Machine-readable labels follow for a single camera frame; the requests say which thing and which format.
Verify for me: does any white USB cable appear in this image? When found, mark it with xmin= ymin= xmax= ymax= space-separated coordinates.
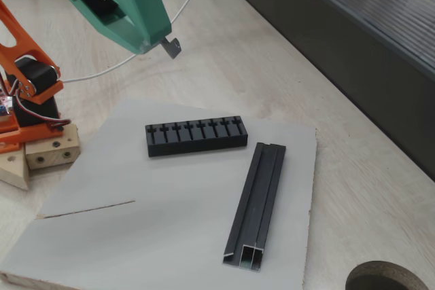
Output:
xmin=60 ymin=0 xmax=210 ymax=84

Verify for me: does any grey painted wooden board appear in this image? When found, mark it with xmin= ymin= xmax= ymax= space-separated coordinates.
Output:
xmin=0 ymin=96 xmax=317 ymax=290

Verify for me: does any black slotted holder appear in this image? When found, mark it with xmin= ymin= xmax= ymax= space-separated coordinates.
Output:
xmin=145 ymin=115 xmax=248 ymax=158

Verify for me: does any red controller board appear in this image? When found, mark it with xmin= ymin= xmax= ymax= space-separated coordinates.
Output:
xmin=0 ymin=89 xmax=14 ymax=117

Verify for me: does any black aluminium profile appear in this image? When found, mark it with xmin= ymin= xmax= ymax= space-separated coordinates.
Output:
xmin=222 ymin=142 xmax=287 ymax=272

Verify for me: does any small metal plate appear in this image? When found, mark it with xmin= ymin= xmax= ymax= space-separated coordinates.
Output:
xmin=160 ymin=37 xmax=182 ymax=59

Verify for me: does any wooden robot mounting base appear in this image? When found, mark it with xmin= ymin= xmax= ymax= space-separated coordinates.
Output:
xmin=0 ymin=123 xmax=81 ymax=192

